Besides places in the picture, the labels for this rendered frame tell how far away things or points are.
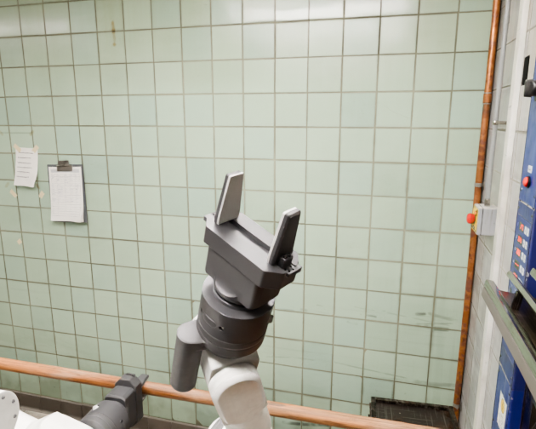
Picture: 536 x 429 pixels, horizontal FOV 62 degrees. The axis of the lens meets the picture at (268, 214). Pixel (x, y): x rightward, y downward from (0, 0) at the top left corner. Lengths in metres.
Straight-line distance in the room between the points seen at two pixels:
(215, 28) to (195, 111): 0.39
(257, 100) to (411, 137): 0.72
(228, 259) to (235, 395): 0.19
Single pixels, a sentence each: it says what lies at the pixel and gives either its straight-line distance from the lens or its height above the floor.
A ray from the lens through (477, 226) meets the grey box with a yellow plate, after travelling 1.79.
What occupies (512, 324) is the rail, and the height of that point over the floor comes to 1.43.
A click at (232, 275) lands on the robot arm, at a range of 0.49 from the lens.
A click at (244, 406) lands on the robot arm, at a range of 0.63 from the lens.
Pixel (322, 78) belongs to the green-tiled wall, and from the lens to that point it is 2.10.
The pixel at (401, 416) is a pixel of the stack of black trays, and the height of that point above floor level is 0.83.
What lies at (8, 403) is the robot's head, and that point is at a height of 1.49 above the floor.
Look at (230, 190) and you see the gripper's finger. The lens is 0.48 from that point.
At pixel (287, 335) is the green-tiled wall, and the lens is 2.38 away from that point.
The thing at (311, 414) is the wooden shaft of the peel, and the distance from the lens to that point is 1.05.
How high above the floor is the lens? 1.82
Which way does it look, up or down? 12 degrees down
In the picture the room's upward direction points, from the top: straight up
